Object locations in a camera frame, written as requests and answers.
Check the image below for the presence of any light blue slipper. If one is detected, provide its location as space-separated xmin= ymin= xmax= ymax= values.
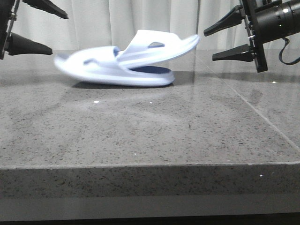
xmin=113 ymin=30 xmax=200 ymax=68
xmin=54 ymin=46 xmax=175 ymax=87

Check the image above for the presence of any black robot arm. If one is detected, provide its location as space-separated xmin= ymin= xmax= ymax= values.
xmin=203 ymin=0 xmax=300 ymax=72

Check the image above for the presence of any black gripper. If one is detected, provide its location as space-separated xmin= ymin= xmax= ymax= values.
xmin=0 ymin=0 xmax=68 ymax=60
xmin=203 ymin=0 xmax=268 ymax=73

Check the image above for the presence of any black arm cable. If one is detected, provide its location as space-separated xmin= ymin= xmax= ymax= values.
xmin=278 ymin=36 xmax=300 ymax=66

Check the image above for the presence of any pale green curtain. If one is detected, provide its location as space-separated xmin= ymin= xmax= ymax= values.
xmin=13 ymin=0 xmax=248 ymax=50

